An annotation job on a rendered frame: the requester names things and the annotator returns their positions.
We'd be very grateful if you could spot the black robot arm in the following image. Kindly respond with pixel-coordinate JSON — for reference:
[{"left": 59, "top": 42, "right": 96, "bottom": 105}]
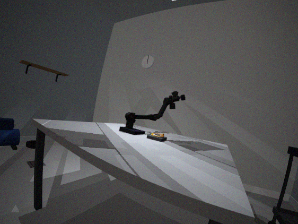
[{"left": 125, "top": 91, "right": 178, "bottom": 129}]

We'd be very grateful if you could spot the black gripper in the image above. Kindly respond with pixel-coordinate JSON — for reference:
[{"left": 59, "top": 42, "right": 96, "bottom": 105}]
[{"left": 174, "top": 95, "right": 185, "bottom": 102}]

